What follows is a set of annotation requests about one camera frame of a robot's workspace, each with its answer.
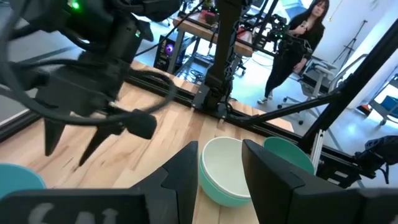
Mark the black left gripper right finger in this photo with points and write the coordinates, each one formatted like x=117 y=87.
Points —
x=280 y=193

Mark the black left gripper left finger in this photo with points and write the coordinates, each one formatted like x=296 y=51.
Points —
x=174 y=186

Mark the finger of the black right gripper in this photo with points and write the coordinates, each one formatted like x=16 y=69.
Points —
x=53 y=137
x=99 y=138

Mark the teal bowl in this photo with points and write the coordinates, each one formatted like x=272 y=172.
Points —
x=289 y=152

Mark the mint green bowl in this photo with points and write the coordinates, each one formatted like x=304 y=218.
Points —
x=217 y=197

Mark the white bowl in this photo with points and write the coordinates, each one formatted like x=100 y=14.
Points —
x=224 y=168

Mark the teal plate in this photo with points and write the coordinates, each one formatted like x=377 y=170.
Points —
x=18 y=180

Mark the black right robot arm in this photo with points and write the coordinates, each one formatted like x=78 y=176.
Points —
x=102 y=28

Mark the black background robot arm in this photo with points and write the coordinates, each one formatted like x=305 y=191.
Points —
x=281 y=29

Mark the black computer tower purple light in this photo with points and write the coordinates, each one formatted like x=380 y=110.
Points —
x=164 y=53

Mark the white office chair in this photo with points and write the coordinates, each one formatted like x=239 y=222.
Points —
x=320 y=73

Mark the person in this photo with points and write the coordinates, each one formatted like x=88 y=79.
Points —
x=286 y=62

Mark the wooden workshop table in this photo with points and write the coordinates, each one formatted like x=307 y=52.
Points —
x=199 y=31

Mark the blue seat chair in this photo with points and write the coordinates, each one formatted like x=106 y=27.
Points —
x=388 y=104

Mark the red plant pot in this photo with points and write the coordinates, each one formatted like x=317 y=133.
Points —
x=209 y=17

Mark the black tripod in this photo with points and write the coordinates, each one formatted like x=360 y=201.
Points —
x=351 y=46

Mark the black aluminium table frame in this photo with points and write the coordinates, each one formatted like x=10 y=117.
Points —
x=224 y=46

